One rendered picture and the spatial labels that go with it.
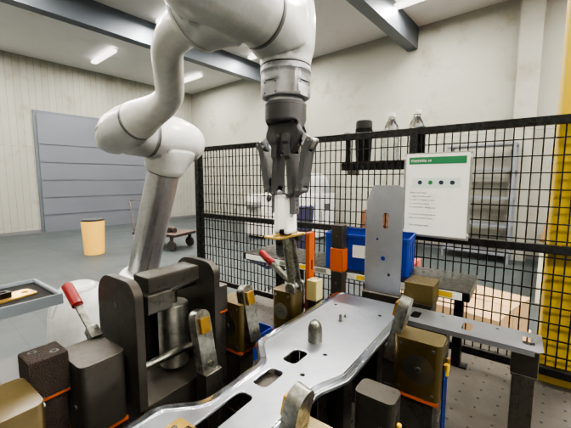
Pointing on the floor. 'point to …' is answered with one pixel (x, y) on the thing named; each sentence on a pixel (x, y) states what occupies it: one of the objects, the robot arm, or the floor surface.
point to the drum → (93, 235)
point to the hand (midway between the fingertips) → (285, 214)
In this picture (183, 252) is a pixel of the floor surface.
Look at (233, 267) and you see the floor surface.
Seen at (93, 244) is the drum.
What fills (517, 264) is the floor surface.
